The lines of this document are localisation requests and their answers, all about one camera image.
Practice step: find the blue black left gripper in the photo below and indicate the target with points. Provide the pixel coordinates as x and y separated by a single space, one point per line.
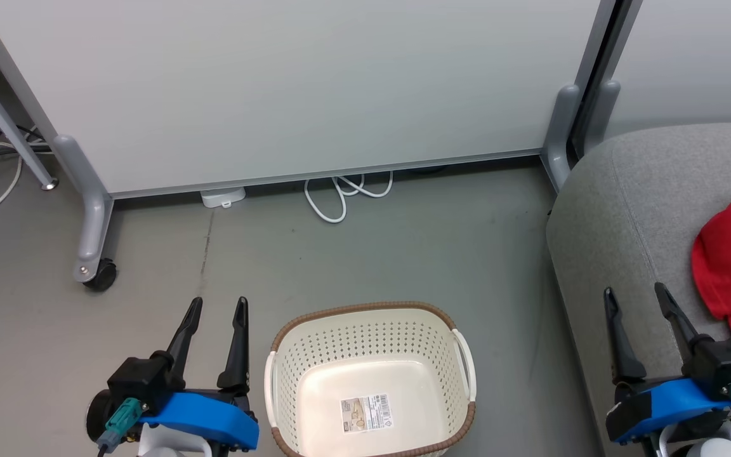
207 419

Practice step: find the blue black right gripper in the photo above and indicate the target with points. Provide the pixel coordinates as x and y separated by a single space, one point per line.
670 403

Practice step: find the cream perforated laundry basket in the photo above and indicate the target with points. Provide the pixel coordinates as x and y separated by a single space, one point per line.
372 343

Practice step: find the grey fabric sofa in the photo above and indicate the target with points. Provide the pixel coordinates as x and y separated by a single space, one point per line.
632 216

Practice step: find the black caster wheel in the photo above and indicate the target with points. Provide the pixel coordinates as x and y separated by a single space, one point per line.
102 276

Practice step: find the white power adapter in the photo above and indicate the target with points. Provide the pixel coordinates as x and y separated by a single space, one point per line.
223 197

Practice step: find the barcode sticker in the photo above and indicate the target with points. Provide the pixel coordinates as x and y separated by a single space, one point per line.
367 413

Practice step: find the grey partition leg with wheel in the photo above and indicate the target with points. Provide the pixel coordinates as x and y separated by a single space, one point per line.
94 216

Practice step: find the large white partition panel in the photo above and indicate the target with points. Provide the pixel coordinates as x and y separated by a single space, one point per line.
308 82

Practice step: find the thin grey metal stand leg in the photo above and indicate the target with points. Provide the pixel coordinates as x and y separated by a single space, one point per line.
4 120

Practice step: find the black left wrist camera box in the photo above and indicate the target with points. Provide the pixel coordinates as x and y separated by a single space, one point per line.
140 377

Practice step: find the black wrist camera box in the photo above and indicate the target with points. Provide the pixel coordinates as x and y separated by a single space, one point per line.
724 367
140 377

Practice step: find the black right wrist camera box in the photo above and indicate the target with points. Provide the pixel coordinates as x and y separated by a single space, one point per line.
724 367

